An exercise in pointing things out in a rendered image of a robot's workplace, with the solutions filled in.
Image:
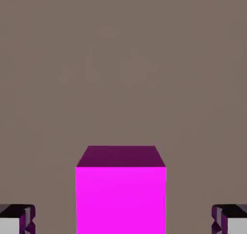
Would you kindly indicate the small magenta cube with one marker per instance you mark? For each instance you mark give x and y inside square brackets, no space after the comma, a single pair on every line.
[120,195]

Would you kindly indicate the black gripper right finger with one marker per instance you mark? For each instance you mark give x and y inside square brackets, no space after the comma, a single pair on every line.
[233,218]

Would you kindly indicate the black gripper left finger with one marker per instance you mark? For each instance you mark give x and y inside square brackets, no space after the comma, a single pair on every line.
[13,218]

